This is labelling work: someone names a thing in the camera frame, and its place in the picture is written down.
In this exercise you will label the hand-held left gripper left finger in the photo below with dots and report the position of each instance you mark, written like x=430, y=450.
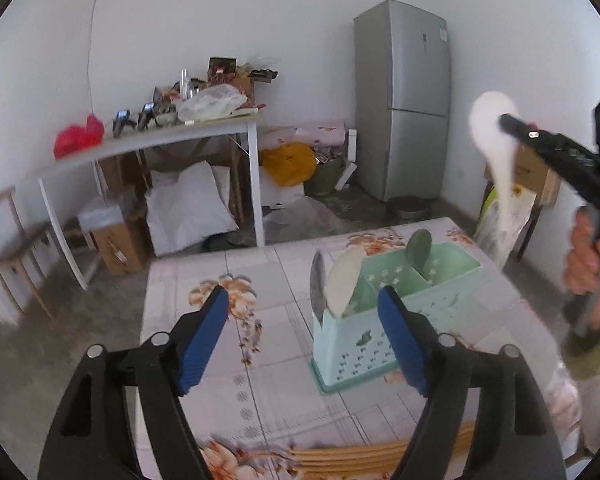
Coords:
x=202, y=340

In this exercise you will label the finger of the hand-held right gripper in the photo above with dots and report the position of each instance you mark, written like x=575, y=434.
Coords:
x=555, y=147

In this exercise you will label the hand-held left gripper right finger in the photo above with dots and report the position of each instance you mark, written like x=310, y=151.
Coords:
x=405, y=345

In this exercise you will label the teal star-cutout utensil holder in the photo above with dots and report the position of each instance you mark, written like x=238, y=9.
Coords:
x=345, y=360

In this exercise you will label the bundle of wooden chopsticks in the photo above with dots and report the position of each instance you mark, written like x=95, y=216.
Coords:
x=350, y=457

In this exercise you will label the person's right forearm green sleeve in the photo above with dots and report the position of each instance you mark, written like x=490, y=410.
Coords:
x=597, y=355

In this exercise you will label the person's right hand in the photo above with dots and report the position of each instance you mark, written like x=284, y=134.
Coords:
x=580, y=260

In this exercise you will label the large cardboard box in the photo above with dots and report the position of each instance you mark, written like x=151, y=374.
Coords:
x=532, y=175

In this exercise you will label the white and green rice bag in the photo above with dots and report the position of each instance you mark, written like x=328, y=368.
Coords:
x=522, y=205

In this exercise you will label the floral checked tablecloth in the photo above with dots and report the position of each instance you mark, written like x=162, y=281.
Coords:
x=270, y=360

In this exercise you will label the cardboard box under table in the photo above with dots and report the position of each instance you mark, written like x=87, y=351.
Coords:
x=120, y=250

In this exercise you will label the white sack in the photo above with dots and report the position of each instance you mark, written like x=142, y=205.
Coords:
x=190, y=210

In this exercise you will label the metal bowl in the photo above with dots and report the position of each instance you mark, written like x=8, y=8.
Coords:
x=409, y=207

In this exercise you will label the silver refrigerator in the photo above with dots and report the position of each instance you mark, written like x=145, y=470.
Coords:
x=405, y=110

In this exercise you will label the clear plastic storage box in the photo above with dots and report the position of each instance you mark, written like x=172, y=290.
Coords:
x=105, y=215

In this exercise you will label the clear plastic sheet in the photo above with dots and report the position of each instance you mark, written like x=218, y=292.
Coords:
x=305, y=217

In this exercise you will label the yellow bag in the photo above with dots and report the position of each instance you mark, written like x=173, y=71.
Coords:
x=290, y=165

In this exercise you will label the wooden chair with dark seat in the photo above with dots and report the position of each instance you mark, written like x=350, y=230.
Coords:
x=25, y=252

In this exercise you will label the white narrow box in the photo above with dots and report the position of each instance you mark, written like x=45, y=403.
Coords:
x=351, y=147

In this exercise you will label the long white table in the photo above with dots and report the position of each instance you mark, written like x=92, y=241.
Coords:
x=145, y=140

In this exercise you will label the wooden board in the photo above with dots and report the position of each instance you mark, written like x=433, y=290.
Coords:
x=240, y=116

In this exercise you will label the pink folded blanket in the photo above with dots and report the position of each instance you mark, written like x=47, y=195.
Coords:
x=320, y=132

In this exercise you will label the black device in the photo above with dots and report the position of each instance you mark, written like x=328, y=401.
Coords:
x=147, y=115
x=122, y=122

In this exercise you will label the white plastic bag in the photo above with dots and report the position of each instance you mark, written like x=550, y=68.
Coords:
x=210, y=105

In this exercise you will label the red plastic bag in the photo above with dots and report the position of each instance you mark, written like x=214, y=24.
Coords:
x=77, y=137

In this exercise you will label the clear bottle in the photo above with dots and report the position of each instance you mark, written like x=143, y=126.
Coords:
x=184, y=85

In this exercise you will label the pile of brown boxes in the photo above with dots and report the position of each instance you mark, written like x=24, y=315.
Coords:
x=230, y=72

